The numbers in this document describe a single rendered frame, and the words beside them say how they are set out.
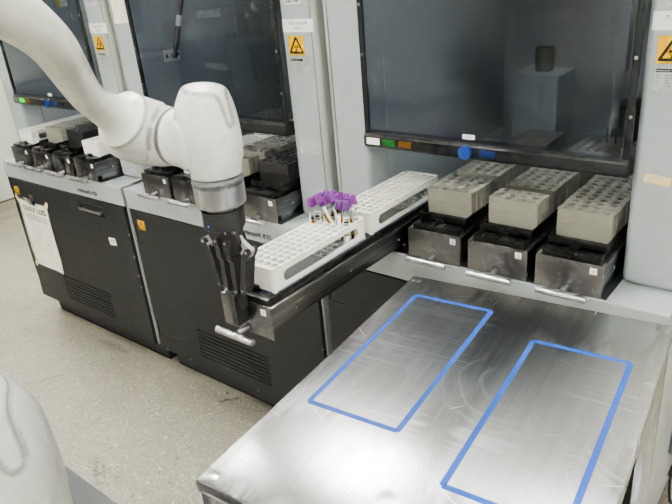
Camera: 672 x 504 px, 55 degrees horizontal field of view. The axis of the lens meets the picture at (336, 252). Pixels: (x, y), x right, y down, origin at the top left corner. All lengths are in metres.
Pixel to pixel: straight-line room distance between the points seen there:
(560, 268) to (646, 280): 0.17
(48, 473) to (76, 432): 1.55
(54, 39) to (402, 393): 0.65
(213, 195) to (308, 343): 0.88
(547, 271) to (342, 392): 0.59
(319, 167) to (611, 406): 1.05
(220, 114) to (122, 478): 1.38
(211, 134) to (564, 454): 0.69
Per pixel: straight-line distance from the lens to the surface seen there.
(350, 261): 1.37
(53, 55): 0.92
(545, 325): 1.10
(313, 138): 1.72
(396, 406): 0.92
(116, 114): 1.15
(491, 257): 1.43
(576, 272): 1.36
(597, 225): 1.39
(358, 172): 1.66
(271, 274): 1.22
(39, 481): 0.89
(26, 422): 0.87
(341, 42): 1.61
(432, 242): 1.48
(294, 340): 1.95
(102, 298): 2.77
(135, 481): 2.17
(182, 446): 2.24
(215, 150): 1.09
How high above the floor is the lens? 1.39
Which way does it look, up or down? 24 degrees down
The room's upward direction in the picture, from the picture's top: 5 degrees counter-clockwise
